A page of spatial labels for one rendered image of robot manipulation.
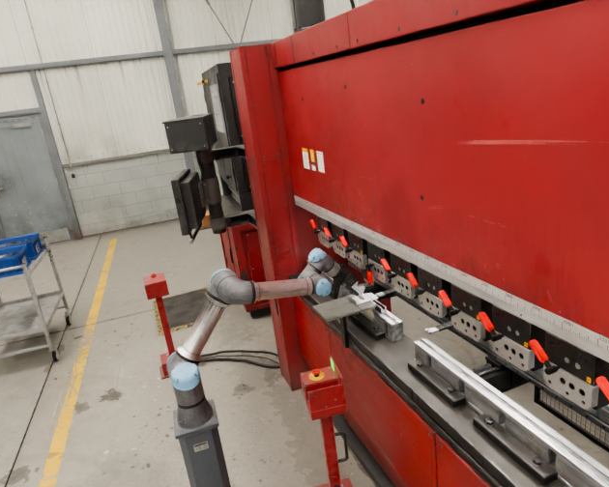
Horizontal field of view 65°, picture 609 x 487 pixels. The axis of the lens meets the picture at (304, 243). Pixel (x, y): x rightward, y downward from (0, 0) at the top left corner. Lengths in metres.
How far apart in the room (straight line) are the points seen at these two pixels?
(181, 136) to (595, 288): 2.37
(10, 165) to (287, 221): 6.70
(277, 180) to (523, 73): 1.92
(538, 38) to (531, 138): 0.23
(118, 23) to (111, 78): 0.87
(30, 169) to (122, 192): 1.45
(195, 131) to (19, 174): 6.38
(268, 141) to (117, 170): 6.21
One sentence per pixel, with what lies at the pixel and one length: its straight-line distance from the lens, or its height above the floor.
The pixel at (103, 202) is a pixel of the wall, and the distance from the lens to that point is 9.07.
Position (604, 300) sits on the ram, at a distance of 1.30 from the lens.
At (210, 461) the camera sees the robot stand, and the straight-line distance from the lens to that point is 2.25.
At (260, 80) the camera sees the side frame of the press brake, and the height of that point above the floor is 2.11.
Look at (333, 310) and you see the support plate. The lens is 2.33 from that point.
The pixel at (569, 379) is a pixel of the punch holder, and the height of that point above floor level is 1.24.
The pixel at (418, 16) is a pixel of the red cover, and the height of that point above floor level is 2.20.
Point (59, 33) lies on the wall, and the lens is 9.03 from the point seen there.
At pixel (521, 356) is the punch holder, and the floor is 1.22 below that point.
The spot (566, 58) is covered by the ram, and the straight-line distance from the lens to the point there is 1.26.
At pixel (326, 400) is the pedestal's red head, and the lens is 2.17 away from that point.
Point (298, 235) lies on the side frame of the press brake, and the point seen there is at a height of 1.13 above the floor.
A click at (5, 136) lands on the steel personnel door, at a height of 1.87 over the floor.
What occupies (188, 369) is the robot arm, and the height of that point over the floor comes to 1.00.
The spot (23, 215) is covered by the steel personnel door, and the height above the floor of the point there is 0.57.
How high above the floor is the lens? 2.05
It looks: 18 degrees down
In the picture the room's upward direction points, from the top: 7 degrees counter-clockwise
